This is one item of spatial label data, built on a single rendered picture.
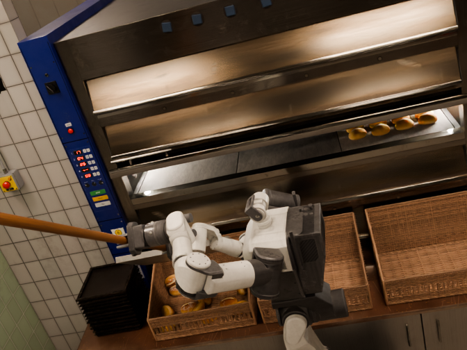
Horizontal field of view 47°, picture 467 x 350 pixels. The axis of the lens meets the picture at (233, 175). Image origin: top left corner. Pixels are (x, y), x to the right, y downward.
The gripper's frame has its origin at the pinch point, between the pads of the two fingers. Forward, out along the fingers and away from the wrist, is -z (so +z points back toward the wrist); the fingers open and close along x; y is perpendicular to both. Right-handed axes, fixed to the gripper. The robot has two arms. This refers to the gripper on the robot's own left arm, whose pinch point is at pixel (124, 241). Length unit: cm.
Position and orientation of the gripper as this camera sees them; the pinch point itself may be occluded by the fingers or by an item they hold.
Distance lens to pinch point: 203.4
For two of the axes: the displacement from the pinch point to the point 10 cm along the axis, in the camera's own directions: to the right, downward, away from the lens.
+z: 9.2, -2.3, -3.1
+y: 3.5, 1.6, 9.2
